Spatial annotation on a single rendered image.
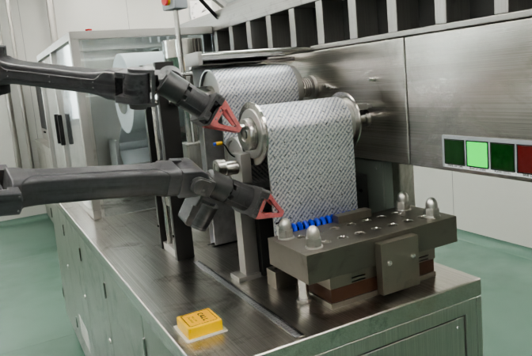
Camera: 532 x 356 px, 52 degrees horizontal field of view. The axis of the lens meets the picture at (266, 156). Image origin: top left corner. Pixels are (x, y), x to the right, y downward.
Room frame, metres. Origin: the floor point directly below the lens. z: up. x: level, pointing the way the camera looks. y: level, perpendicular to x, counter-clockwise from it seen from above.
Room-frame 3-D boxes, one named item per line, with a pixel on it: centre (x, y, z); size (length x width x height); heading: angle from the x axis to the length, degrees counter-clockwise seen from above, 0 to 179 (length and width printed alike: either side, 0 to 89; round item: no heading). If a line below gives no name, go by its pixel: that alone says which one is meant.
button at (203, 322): (1.02, 0.16, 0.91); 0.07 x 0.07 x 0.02; 27
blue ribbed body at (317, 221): (1.25, -0.12, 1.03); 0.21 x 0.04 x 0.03; 117
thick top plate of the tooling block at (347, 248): (1.18, -0.20, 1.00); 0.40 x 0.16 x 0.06; 117
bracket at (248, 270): (1.28, 0.08, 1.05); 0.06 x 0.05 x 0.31; 117
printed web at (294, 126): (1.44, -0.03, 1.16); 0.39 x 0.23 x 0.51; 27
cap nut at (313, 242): (1.07, -0.08, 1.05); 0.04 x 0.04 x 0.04
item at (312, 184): (1.26, -0.11, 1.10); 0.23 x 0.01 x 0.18; 117
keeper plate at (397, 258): (1.10, -0.26, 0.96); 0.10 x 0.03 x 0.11; 117
